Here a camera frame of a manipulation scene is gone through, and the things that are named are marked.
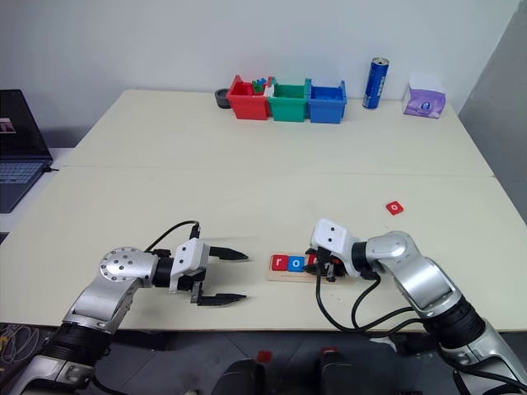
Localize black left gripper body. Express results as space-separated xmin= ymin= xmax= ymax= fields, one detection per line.
xmin=178 ymin=245 xmax=213 ymax=306

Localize blue drink can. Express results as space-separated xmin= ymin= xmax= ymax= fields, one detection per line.
xmin=361 ymin=57 xmax=391 ymax=111

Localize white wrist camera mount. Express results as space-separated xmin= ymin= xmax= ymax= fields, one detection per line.
xmin=309 ymin=217 xmax=356 ymax=273
xmin=167 ymin=239 xmax=208 ymax=295

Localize purple tissue box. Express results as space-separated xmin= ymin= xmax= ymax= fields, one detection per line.
xmin=402 ymin=73 xmax=448 ymax=121

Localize dark grey round holder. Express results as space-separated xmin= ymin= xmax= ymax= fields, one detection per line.
xmin=213 ymin=86 xmax=232 ymax=110

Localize dark laptop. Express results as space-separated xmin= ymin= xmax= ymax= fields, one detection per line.
xmin=0 ymin=88 xmax=55 ymax=215

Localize dark rounded shape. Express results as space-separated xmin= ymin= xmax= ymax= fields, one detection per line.
xmin=314 ymin=348 xmax=374 ymax=395
xmin=212 ymin=357 xmax=268 ymax=395

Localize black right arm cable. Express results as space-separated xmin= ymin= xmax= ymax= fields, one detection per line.
xmin=315 ymin=266 xmax=426 ymax=335

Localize green plastic bin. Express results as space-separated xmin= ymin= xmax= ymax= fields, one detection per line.
xmin=267 ymin=77 xmax=311 ymax=123

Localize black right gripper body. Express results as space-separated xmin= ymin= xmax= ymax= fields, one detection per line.
xmin=305 ymin=245 xmax=348 ymax=285

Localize blue plastic bin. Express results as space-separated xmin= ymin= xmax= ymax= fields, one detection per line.
xmin=306 ymin=78 xmax=348 ymax=125

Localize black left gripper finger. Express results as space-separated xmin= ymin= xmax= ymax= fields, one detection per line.
xmin=196 ymin=292 xmax=249 ymax=309
xmin=206 ymin=245 xmax=250 ymax=263

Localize wooden letter tray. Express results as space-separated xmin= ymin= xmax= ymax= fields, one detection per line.
xmin=266 ymin=252 xmax=356 ymax=286

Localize red plastic bin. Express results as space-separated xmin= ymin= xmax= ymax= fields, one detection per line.
xmin=225 ymin=73 xmax=274 ymax=122

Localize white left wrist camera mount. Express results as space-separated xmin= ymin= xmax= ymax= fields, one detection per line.
xmin=167 ymin=239 xmax=208 ymax=295

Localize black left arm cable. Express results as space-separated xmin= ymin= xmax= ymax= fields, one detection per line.
xmin=143 ymin=221 xmax=202 ymax=254

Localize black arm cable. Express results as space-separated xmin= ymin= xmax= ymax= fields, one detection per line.
xmin=143 ymin=221 xmax=202 ymax=254
xmin=315 ymin=266 xmax=426 ymax=335

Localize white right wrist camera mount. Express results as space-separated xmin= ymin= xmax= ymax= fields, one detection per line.
xmin=309 ymin=217 xmax=356 ymax=273

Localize tangled floor cables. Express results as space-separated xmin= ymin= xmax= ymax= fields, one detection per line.
xmin=0 ymin=322 xmax=43 ymax=364

